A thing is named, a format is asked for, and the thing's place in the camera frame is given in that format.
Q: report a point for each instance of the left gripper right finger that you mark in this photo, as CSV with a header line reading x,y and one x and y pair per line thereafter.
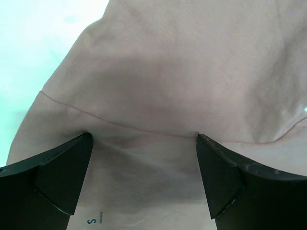
x,y
243,194

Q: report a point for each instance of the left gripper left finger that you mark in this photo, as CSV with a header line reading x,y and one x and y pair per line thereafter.
x,y
42,192

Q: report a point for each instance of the pink mario t shirt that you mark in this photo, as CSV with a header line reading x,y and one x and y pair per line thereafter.
x,y
151,75

